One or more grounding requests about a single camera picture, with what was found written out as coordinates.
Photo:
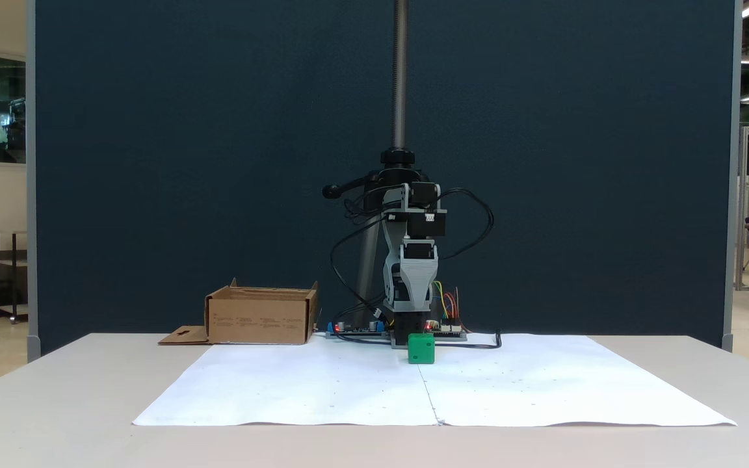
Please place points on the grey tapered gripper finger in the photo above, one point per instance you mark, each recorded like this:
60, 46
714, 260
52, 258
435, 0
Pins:
420, 283

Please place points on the green dice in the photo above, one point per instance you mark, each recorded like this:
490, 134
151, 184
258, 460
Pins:
421, 350

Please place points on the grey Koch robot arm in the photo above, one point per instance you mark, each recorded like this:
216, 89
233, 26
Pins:
426, 224

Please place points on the blue circuit board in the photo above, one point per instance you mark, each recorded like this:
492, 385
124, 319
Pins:
355, 331

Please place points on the white paper sheet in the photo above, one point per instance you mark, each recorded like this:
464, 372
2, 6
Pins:
309, 383
556, 383

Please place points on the brown cardboard box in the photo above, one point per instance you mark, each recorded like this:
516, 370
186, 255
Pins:
257, 318

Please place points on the dark blue partition panel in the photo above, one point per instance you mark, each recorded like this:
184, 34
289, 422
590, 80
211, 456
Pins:
186, 162

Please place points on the framed window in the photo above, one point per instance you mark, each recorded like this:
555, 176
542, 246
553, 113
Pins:
7, 107

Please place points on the black camera stand with pole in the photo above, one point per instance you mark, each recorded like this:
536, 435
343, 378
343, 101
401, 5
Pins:
400, 78

